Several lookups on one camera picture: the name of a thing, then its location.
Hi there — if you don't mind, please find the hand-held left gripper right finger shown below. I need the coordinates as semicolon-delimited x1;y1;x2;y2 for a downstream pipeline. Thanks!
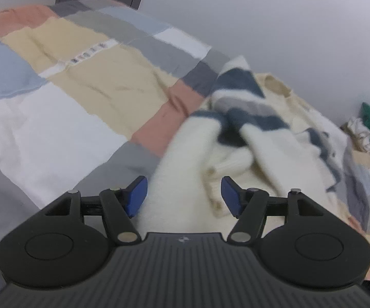
220;176;326;244

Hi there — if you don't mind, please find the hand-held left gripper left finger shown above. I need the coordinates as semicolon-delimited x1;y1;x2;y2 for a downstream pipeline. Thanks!
44;176;149;245

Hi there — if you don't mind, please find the white navy striped sweater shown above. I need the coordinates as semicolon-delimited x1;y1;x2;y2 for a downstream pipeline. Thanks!
138;55;349;235

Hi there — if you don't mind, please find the grey blue garment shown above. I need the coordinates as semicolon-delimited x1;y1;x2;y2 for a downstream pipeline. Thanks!
340;139;370;233

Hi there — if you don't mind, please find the cream knit cardigan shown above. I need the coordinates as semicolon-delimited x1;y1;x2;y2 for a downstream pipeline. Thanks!
201;72;349;219

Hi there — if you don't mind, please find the white crumpled cloth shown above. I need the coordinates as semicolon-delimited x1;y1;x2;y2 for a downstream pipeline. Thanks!
342;117;370;151

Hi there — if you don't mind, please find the patchwork blanket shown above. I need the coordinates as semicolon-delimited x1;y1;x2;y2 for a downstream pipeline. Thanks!
0;0;370;296

